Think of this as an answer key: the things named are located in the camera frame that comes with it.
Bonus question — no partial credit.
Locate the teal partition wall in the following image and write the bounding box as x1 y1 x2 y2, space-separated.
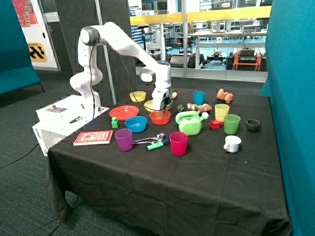
261 0 315 236

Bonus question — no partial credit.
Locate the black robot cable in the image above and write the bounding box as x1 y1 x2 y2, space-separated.
0 41 153 169

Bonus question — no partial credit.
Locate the orange plastic plate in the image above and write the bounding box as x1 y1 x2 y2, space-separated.
109 105 139 121

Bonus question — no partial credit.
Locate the yellow plastic plate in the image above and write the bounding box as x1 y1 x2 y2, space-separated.
144 100 154 112

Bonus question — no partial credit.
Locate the blue plastic bowl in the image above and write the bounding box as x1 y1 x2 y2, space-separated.
125 116 147 133

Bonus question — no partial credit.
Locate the green plastic cup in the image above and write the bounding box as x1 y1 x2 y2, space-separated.
223 114 241 135

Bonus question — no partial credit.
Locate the blue plastic cup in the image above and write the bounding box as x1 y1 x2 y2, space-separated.
193 91 205 105

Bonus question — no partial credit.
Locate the green toy watering can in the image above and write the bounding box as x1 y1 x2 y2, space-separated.
175 111 209 136

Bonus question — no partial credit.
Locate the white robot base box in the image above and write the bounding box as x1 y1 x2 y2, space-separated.
32 95 108 156

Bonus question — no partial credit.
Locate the teal sofa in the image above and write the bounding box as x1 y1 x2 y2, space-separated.
0 0 41 95

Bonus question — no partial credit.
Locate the white ceramic mug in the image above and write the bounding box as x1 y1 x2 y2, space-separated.
223 135 242 153

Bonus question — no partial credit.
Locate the red toy block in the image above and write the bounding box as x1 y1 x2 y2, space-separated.
210 120 223 129

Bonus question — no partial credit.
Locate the green highlighter marker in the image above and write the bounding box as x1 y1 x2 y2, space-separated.
146 139 170 151

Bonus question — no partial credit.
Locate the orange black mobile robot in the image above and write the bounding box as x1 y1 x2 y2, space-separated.
226 48 267 72

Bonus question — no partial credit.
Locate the red poster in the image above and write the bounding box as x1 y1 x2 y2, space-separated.
12 0 39 28

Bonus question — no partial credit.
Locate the black small cup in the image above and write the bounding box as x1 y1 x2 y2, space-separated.
246 119 261 133

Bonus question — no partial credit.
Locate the purple plastic cup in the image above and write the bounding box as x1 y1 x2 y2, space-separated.
115 129 132 151

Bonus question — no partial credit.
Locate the red book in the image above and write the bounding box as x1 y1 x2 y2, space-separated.
73 130 113 146

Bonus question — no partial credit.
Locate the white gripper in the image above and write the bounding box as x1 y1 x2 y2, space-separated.
152 88 173 114

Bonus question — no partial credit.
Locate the green toy block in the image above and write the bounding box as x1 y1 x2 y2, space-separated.
111 117 119 128

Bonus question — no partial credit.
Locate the black marker pen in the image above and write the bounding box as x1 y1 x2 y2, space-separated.
69 117 84 123

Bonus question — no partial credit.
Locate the orange plastic bowl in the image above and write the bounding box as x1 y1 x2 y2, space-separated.
150 110 171 125

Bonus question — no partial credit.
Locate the orange plush teddy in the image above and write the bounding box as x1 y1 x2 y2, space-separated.
217 88 233 104

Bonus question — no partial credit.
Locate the yellow plastic bowl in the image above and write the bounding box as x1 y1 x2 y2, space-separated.
129 91 146 102

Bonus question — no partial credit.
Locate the metal spoon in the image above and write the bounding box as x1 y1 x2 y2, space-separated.
132 133 165 143
132 139 161 145

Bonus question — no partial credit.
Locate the pink plastic cup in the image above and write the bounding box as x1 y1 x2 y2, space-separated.
169 132 188 156

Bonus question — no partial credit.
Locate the green toy pepper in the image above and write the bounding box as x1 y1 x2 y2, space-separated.
176 104 185 113

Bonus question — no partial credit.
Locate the yellow plastic cup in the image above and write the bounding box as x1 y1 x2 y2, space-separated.
215 104 230 122

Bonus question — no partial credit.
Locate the brown white plush dog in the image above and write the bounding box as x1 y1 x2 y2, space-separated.
187 103 213 114

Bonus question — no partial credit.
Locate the black tablecloth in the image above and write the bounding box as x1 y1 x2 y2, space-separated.
45 94 292 236

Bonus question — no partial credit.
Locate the yellow black sign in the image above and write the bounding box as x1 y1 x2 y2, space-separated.
28 42 47 63

